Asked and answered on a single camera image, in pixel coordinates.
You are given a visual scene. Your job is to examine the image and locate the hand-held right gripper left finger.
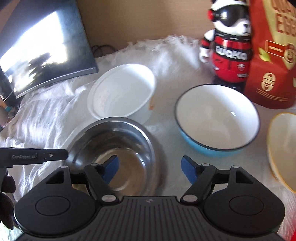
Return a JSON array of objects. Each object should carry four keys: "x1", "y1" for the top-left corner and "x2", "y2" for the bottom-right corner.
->
[{"x1": 46, "y1": 155, "x2": 119, "y2": 203}]

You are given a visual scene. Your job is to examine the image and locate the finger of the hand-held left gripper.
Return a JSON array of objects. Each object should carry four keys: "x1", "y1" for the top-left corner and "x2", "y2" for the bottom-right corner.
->
[{"x1": 0, "y1": 148, "x2": 69, "y2": 168}]

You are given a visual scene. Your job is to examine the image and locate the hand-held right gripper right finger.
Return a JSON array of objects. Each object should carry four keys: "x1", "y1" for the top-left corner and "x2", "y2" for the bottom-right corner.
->
[{"x1": 180, "y1": 156, "x2": 255, "y2": 204}]

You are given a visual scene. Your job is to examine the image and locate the stainless steel bowl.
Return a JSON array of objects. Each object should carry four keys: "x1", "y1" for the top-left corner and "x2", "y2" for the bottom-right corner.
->
[{"x1": 66, "y1": 117, "x2": 163, "y2": 197}]

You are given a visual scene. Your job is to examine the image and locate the blue bowl with white inside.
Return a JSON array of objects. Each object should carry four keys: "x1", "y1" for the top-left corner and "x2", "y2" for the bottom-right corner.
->
[{"x1": 174, "y1": 84, "x2": 261, "y2": 158}]

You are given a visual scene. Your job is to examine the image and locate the white bowl with orange print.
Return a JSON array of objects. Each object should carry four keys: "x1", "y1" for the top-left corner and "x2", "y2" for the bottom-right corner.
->
[{"x1": 87, "y1": 64, "x2": 156, "y2": 125}]

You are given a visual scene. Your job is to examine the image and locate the stack of plates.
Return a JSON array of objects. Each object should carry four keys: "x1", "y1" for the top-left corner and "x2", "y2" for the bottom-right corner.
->
[{"x1": 266, "y1": 112, "x2": 296, "y2": 194}]

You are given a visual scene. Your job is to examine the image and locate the person's left hand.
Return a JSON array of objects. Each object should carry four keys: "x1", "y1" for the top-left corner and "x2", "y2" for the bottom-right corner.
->
[{"x1": 0, "y1": 176, "x2": 16, "y2": 230}]

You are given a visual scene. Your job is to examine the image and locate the white textured cloth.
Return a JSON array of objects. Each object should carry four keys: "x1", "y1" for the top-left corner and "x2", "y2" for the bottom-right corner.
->
[{"x1": 0, "y1": 35, "x2": 296, "y2": 241}]

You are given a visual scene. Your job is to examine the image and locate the panda figurine in red suit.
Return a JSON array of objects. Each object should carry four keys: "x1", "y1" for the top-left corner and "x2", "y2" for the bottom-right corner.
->
[{"x1": 199, "y1": 0, "x2": 252, "y2": 92}]

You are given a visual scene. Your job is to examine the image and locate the red and gold carton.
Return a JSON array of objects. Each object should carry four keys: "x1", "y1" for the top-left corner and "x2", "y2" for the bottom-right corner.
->
[{"x1": 244, "y1": 0, "x2": 296, "y2": 110}]

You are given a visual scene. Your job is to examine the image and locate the black cable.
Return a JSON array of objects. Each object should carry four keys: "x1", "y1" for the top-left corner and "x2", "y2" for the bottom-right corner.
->
[{"x1": 91, "y1": 44, "x2": 115, "y2": 57}]

